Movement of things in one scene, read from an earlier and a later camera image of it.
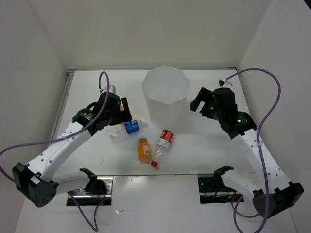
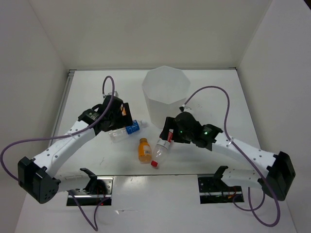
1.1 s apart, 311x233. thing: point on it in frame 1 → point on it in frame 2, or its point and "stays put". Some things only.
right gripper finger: [204, 95] → [169, 124]
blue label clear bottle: [121, 130] stays put
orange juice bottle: [145, 153] stays put
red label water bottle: [163, 145] stays put
